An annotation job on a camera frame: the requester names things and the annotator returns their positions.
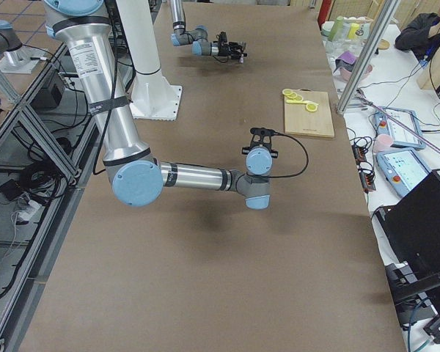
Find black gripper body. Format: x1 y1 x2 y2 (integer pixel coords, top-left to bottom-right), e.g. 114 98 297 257
241 134 279 158
217 41 235 57

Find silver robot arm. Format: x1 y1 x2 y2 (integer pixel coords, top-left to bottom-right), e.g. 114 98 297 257
43 1 276 210
170 0 248 64

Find green plastic cup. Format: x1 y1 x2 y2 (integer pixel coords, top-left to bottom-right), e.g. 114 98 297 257
328 15 344 42

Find pink cup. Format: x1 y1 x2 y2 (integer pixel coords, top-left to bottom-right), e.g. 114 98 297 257
373 134 394 153

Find bamboo cutting board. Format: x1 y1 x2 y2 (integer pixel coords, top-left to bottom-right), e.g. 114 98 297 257
283 89 334 138

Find yellow plastic knife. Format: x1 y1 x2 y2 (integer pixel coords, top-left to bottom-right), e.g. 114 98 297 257
285 99 315 105

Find lemon slice front pair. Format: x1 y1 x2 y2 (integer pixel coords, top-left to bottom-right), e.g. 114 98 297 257
305 103 318 112

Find pink bowl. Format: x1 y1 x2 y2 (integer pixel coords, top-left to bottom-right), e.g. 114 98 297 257
339 62 374 84

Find purple cloth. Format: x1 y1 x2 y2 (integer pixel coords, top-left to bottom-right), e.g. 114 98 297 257
335 51 358 65

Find long metal grabber tool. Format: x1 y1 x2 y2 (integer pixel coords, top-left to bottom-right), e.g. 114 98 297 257
355 92 440 155

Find blue teach pendant far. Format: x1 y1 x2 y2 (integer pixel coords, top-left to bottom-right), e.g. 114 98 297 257
369 106 426 150

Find blue teach pendant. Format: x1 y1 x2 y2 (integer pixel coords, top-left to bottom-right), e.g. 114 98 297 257
369 106 426 150
376 147 432 197

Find blue teach pendant near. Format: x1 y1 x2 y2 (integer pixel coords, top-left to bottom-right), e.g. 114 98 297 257
376 147 432 197

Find person in dark sweater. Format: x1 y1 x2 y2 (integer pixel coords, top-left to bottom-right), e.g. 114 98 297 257
395 8 440 62

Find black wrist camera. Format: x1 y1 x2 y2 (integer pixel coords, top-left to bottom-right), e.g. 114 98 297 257
216 32 228 45
250 127 275 137

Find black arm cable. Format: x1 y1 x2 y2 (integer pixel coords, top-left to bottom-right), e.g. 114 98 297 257
268 131 309 180

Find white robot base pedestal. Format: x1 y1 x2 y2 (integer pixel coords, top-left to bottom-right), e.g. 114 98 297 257
117 0 182 121

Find aluminium frame post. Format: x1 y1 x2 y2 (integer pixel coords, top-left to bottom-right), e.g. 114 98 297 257
337 0 400 115

